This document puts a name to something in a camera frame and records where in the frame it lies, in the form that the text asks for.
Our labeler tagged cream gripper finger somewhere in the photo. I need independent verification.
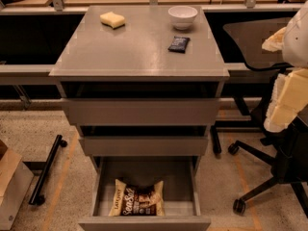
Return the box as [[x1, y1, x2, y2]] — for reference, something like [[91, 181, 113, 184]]
[[262, 27, 286, 52], [264, 68, 308, 133]]

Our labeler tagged brown sea salt chip bag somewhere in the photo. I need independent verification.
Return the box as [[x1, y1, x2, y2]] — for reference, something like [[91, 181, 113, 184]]
[[109, 179, 165, 217]]

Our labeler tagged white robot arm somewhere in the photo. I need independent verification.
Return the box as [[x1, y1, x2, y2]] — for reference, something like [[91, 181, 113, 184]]
[[262, 1, 308, 133]]

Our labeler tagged bottom grey open drawer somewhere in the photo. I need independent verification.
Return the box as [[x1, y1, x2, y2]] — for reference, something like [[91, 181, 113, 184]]
[[79, 157, 211, 231]]

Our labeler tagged grey drawer cabinet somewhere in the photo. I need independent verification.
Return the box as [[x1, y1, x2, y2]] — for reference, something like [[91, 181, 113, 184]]
[[48, 5, 231, 231]]

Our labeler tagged top grey drawer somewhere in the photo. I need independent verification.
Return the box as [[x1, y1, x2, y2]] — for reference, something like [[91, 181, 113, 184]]
[[61, 98, 219, 126]]

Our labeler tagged middle grey drawer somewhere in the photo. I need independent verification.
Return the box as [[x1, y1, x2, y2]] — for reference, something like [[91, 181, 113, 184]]
[[79, 137, 208, 156]]

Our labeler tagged black office chair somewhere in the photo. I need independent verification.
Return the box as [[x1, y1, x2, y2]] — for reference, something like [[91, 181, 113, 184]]
[[228, 13, 308, 214]]

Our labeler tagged black right table leg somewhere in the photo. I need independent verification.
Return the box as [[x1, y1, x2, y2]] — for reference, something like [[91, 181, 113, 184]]
[[211, 126, 221, 155]]

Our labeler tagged dark blue snack packet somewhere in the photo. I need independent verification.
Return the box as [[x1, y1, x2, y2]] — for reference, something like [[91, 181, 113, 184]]
[[168, 36, 191, 53]]

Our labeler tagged white bowl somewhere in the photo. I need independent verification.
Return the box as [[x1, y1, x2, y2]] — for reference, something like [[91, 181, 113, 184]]
[[168, 6, 198, 30]]

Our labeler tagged yellow sponge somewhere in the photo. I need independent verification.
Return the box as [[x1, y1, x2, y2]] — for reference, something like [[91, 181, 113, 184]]
[[100, 12, 125, 29]]

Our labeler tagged black wheeled table leg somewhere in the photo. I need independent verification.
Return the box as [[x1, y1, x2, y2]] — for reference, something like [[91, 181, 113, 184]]
[[27, 135, 67, 205]]

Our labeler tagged cardboard box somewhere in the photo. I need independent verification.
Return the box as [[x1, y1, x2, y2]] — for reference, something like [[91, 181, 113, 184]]
[[0, 145, 21, 207]]

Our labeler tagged grey metal box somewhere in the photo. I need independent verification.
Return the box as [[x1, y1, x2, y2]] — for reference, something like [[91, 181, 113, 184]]
[[0, 162, 34, 230]]

